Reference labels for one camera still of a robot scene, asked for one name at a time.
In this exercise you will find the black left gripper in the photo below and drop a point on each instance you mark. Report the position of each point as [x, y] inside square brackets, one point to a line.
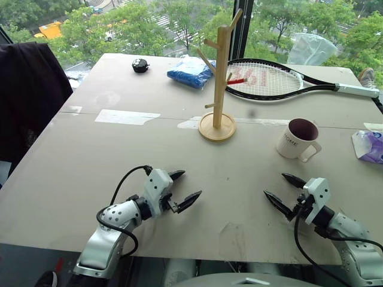
[168, 203]

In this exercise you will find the clear plastic bag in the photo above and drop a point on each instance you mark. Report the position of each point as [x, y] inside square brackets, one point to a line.
[311, 49]

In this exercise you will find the wooden mug tree stand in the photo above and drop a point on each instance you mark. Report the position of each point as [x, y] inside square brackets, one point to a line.
[220, 89]

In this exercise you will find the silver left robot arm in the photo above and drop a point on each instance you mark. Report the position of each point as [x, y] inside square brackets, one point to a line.
[101, 248]

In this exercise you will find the grey rounded robot body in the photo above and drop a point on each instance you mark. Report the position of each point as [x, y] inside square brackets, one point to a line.
[227, 279]

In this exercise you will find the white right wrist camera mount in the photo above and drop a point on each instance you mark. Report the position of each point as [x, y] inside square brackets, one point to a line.
[318, 194]

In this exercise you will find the black round gadget white dots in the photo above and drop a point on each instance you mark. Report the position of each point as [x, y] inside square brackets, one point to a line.
[140, 65]

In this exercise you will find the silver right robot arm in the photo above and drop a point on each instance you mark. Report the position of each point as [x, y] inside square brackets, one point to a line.
[353, 251]

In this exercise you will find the grey sneaker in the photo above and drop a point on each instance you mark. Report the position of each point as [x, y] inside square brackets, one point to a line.
[367, 78]

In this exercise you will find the black window frame post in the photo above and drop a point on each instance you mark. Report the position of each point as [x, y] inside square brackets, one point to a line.
[243, 28]

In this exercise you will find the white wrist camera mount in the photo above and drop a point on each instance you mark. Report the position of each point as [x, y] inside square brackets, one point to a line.
[155, 186]
[318, 194]

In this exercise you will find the white paper sheet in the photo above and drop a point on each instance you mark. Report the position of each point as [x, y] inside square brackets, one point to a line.
[374, 126]

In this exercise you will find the dark cloth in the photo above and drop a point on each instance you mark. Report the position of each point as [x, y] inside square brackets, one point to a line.
[28, 101]

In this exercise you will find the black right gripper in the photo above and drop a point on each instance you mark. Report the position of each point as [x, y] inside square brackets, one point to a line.
[300, 206]

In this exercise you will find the purple and white tissue pack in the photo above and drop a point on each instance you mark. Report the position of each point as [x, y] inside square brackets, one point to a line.
[369, 146]

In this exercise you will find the blue plastic bag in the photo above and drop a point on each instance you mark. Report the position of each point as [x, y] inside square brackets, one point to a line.
[190, 74]

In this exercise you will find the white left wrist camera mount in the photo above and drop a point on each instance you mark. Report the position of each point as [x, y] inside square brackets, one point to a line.
[155, 186]

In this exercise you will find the white mug with dark inside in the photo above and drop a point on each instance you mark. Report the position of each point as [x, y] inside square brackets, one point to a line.
[291, 143]

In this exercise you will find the yellow vehicle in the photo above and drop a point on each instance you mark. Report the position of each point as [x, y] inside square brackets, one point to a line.
[49, 30]

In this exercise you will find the black and white tennis racket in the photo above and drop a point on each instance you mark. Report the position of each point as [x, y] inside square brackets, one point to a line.
[269, 77]

